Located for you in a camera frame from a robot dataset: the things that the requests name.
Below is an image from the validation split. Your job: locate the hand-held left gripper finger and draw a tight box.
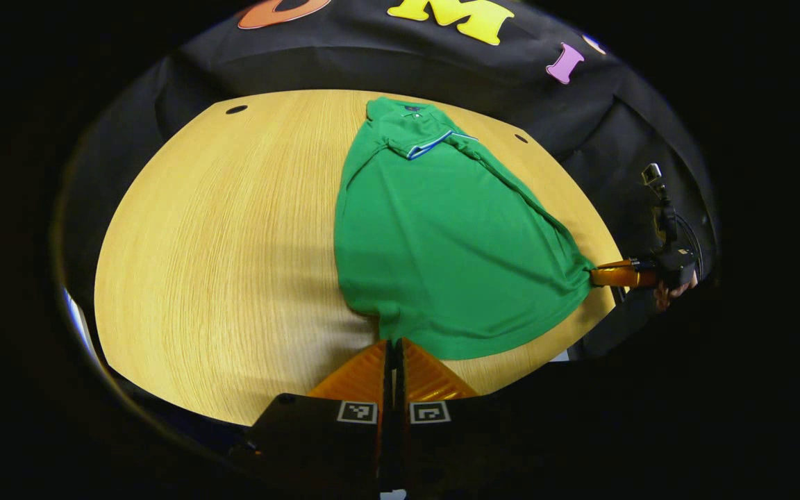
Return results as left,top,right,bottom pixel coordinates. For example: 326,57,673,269
230,338,395,500
394,337,555,500

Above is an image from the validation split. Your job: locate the green T-shirt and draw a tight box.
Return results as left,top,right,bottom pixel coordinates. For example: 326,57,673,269
334,96,597,360

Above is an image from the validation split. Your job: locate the black backdrop cloth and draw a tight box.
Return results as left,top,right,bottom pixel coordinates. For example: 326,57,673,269
56,0,724,362

